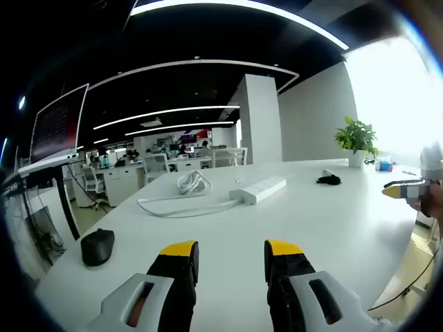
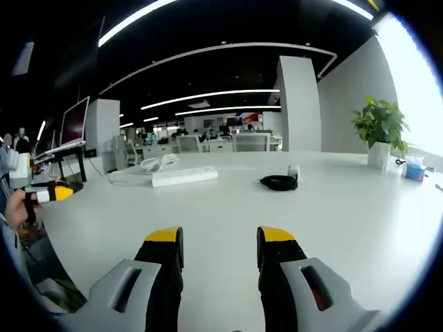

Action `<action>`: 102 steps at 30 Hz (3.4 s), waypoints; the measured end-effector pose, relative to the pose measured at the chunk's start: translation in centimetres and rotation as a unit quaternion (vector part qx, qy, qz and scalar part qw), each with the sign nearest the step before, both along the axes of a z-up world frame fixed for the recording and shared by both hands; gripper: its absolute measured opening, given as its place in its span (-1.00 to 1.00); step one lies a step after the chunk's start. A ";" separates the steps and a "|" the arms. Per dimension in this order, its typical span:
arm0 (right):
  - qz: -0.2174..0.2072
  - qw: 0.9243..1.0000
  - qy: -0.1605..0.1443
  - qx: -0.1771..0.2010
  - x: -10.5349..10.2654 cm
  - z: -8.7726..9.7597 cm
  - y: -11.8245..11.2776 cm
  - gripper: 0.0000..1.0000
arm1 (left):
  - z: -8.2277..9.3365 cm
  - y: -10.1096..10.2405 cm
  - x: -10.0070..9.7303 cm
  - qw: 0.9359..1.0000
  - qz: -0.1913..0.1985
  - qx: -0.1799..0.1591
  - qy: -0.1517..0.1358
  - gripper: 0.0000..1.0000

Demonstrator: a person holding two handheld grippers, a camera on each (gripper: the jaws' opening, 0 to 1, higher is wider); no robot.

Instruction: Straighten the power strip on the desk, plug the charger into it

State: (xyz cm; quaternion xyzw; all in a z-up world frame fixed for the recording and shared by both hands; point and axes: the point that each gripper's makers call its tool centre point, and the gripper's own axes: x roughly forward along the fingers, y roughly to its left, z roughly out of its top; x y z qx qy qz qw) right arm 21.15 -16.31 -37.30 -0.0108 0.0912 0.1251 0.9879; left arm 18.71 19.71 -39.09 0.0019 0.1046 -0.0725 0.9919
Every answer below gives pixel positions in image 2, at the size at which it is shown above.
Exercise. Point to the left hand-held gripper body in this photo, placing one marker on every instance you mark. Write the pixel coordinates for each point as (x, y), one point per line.
(19, 166)

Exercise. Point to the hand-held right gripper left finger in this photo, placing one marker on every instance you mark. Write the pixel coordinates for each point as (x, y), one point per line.
(114, 287)

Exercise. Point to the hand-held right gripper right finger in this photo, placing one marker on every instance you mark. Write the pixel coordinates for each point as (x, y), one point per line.
(332, 297)

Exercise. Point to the white power strip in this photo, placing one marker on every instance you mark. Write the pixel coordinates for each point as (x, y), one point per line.
(183, 177)

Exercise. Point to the white charger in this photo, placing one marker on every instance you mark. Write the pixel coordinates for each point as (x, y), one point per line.
(293, 172)

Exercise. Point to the white desk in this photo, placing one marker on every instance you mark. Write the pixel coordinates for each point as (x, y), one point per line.
(221, 211)

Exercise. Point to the person's left hand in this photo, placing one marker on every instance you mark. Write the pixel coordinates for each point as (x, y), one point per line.
(15, 207)

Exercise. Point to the black laptop stand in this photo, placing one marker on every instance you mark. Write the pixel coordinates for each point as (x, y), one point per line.
(71, 162)

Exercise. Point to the silver laptop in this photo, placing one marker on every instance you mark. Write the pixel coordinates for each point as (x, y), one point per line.
(74, 121)

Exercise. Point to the blue tissue box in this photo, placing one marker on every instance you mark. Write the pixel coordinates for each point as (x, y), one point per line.
(413, 171)

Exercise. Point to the small black object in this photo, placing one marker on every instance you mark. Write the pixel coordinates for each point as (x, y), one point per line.
(400, 162)

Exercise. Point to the potted green plant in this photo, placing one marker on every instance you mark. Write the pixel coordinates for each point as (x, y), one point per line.
(379, 131)

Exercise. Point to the wide white office chair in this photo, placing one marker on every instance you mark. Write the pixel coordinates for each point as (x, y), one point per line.
(251, 142)

